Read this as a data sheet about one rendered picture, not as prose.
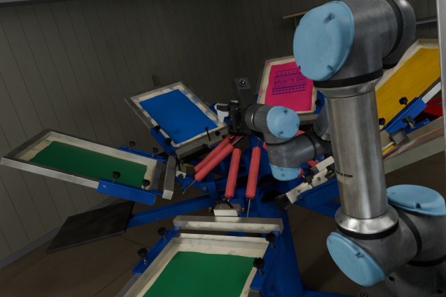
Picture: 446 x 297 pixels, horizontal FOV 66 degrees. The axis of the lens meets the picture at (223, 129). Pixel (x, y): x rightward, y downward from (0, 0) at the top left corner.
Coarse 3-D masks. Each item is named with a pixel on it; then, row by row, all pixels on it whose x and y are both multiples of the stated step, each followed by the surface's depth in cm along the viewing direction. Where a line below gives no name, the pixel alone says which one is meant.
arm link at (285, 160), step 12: (276, 144) 85; (288, 144) 86; (300, 144) 89; (276, 156) 87; (288, 156) 86; (300, 156) 88; (312, 156) 90; (276, 168) 88; (288, 168) 87; (300, 168) 89
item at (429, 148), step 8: (440, 120) 146; (424, 128) 153; (432, 128) 150; (408, 136) 160; (416, 136) 157; (440, 136) 95; (400, 144) 165; (424, 144) 99; (432, 144) 97; (440, 144) 95; (400, 152) 109; (408, 152) 103; (416, 152) 101; (424, 152) 100; (432, 152) 98; (384, 160) 112; (392, 160) 109; (400, 160) 106; (408, 160) 104; (416, 160) 102; (384, 168) 112; (392, 168) 110
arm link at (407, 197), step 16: (400, 192) 74; (416, 192) 73; (432, 192) 73; (400, 208) 70; (416, 208) 69; (432, 208) 68; (416, 224) 68; (432, 224) 69; (416, 240) 67; (432, 240) 69; (416, 256) 72; (432, 256) 71
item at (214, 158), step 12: (300, 132) 220; (228, 144) 205; (264, 144) 195; (216, 156) 206; (252, 156) 193; (204, 168) 207; (252, 168) 188; (228, 180) 191; (252, 180) 185; (228, 192) 187; (252, 192) 181
